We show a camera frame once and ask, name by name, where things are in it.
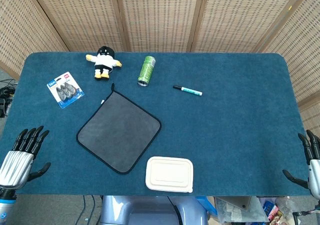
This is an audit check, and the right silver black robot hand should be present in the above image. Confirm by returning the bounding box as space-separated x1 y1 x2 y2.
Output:
282 129 320 201

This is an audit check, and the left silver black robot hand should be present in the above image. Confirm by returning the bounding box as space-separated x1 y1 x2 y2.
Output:
0 125 52 191

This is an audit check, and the grey and green cloth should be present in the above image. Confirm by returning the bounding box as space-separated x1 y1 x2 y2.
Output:
76 83 162 175

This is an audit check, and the small blue box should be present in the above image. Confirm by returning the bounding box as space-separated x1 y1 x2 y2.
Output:
262 201 277 215

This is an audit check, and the blue tape blister pack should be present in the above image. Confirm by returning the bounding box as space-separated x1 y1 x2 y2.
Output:
46 71 85 110

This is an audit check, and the blue table cloth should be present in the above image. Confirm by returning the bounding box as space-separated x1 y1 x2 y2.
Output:
0 51 318 197

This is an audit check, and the black white plush doll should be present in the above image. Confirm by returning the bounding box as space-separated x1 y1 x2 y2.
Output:
85 46 123 80

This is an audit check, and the grey-blue robot torso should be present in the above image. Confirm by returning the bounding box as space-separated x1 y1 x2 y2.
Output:
99 195 210 225

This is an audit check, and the beige lidded food container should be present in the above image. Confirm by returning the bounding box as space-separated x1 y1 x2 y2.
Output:
145 156 194 193

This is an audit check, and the teal white marker pen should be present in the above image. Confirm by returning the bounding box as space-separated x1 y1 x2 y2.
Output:
172 84 203 97

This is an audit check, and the green drink can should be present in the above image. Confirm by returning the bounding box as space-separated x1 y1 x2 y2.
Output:
136 55 157 88

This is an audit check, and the wicker folding screen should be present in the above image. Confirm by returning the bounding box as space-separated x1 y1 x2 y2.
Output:
0 0 320 138

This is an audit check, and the black cable bundle on floor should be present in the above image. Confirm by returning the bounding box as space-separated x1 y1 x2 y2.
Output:
0 78 17 118

